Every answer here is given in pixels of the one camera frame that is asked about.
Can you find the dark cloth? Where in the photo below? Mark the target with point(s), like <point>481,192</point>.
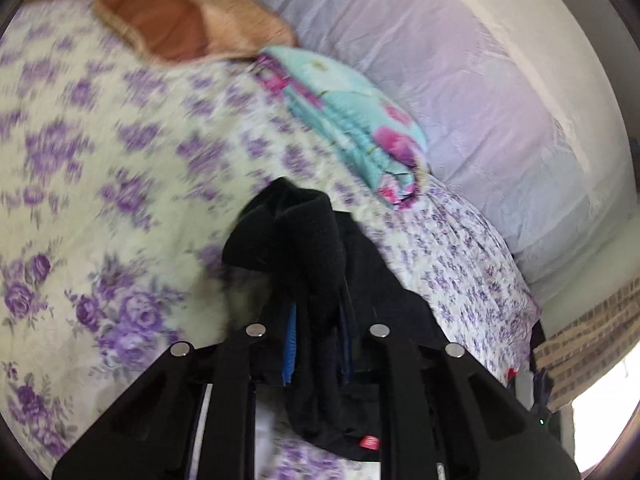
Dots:
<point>542,390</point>

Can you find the folded teal pink floral quilt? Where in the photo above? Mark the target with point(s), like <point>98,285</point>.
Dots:
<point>350,115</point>

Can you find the black pants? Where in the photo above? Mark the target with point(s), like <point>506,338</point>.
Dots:
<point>305,250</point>

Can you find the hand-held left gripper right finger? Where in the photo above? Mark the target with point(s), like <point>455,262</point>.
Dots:
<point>345,360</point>

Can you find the purple floral bedsheet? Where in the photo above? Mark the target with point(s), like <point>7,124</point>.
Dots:
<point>100,160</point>

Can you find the orange brown pillow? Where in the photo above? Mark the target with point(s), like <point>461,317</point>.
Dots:
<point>185,30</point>

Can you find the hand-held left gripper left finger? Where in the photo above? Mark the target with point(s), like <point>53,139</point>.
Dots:
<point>291,350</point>

